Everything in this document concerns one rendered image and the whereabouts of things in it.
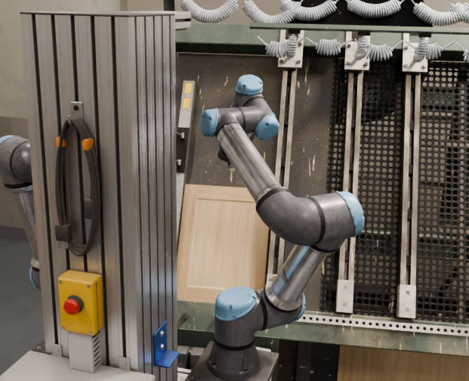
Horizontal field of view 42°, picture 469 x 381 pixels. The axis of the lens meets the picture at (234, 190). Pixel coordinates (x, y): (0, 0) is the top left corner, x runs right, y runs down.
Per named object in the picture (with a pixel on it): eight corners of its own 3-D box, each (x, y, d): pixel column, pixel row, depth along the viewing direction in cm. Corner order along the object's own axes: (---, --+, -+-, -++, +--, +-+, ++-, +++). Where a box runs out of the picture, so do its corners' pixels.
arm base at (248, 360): (251, 385, 172) (253, 354, 169) (201, 375, 176) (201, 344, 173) (265, 357, 186) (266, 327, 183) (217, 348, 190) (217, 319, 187)
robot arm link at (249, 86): (245, 93, 173) (232, 73, 178) (238, 121, 181) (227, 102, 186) (269, 89, 176) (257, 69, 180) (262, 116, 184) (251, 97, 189)
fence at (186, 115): (160, 298, 255) (158, 298, 251) (185, 84, 276) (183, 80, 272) (172, 299, 254) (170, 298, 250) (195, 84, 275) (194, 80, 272)
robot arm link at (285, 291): (239, 305, 186) (303, 186, 148) (281, 295, 193) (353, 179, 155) (255, 339, 180) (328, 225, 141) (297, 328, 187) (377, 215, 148)
